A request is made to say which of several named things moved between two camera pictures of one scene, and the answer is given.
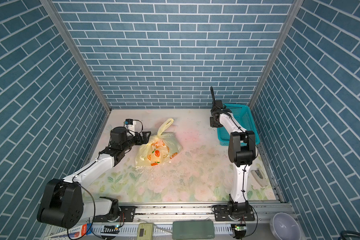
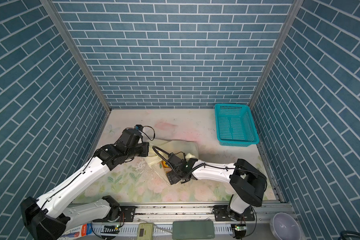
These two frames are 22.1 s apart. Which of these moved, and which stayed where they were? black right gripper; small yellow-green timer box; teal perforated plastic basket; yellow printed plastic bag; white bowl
Moved: yellow printed plastic bag; black right gripper
Stayed: small yellow-green timer box; teal perforated plastic basket; white bowl
